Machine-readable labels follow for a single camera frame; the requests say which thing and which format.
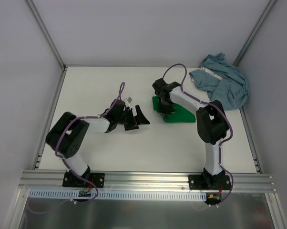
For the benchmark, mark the aluminium frame post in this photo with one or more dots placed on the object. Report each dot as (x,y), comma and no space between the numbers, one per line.
(33,9)
(255,30)

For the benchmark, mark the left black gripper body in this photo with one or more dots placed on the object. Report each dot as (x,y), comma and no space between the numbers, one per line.
(129,119)

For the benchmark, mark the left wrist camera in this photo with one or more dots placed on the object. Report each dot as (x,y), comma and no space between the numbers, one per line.
(128,101)

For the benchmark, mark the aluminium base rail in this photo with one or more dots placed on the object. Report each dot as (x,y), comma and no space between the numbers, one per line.
(148,181)

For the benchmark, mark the right aluminium frame post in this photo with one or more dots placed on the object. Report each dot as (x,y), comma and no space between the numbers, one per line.
(255,30)

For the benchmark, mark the green t shirt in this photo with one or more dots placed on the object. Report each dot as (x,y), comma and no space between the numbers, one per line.
(179,114)

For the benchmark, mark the left aluminium frame post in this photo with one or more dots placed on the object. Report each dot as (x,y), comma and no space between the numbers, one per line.
(33,9)

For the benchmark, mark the blue grey t shirt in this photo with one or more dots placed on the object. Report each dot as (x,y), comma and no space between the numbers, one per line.
(221,81)

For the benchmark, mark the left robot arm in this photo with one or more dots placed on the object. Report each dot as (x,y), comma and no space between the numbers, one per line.
(67,135)

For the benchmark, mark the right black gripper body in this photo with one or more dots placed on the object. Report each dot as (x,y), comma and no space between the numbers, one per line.
(165,108)

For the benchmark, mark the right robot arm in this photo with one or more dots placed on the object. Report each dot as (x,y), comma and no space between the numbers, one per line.
(212,126)

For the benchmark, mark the white slotted cable duct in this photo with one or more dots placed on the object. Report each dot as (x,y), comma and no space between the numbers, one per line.
(119,195)

